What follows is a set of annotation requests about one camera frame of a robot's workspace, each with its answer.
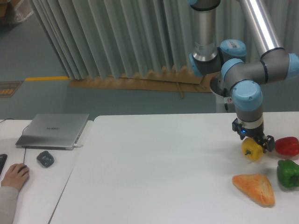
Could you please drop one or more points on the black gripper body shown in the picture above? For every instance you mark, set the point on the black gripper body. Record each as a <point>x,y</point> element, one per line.
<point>253,129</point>

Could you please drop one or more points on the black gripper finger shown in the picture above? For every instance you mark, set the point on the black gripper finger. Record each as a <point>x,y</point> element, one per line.
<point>267,143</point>

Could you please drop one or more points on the yellow bell pepper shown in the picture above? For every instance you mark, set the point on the yellow bell pepper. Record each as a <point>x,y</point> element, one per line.
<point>251,149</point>

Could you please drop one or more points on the black computer mouse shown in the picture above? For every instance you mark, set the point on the black computer mouse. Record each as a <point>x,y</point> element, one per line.
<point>23,171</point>

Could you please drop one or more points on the grey sleeved forearm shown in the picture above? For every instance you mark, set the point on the grey sleeved forearm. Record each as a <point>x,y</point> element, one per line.
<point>8,203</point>

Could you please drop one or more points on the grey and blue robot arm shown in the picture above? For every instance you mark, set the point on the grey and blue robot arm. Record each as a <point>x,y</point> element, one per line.
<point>237,79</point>

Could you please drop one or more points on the red bell pepper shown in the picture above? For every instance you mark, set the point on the red bell pepper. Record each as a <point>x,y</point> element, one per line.
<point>287,146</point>

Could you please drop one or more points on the green bell pepper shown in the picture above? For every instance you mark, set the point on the green bell pepper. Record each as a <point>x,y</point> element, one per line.
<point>288,173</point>

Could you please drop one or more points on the person's bare hand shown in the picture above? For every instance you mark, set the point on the person's bare hand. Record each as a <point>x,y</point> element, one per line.
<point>11,178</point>

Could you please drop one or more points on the triangular bread loaf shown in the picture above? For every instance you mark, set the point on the triangular bread loaf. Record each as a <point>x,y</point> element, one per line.
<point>257,187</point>

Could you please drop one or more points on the flat brown cardboard sheet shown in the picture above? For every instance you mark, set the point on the flat brown cardboard sheet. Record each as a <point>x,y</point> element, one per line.
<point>180,82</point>

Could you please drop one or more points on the grey-green pleated curtain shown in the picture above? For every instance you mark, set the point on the grey-green pleated curtain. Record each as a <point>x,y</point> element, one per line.
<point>101,38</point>

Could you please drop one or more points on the silver closed laptop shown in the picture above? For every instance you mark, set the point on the silver closed laptop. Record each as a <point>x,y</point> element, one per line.
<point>53,131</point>

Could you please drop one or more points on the small dark grey gadget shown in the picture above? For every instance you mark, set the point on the small dark grey gadget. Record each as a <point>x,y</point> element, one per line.
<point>45,159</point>

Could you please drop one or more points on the black keyboard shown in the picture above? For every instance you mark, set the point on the black keyboard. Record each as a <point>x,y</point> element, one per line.
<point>3,159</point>

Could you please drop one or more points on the clear plastic bag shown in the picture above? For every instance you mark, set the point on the clear plastic bag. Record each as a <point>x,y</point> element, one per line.
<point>22,10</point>

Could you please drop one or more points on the brown cardboard box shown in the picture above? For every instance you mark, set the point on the brown cardboard box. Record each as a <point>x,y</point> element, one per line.
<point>3,7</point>

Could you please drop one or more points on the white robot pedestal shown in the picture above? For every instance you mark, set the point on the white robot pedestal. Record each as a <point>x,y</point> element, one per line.
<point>223,100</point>

